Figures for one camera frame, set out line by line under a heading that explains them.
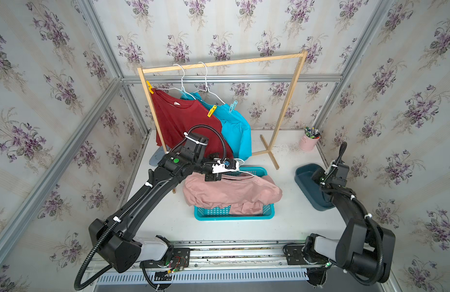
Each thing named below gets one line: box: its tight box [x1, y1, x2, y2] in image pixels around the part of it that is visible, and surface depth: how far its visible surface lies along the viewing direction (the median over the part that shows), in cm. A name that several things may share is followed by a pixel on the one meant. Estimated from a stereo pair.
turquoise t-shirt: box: [180, 92, 252, 161], surface depth 69 cm
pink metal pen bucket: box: [299, 133, 321, 152], surface depth 107 cm
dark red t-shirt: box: [151, 88, 234, 159], surface depth 75 cm
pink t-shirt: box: [182, 172, 283, 215], surface depth 80 cm
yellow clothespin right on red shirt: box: [207, 104, 218, 119], surface depth 69 cm
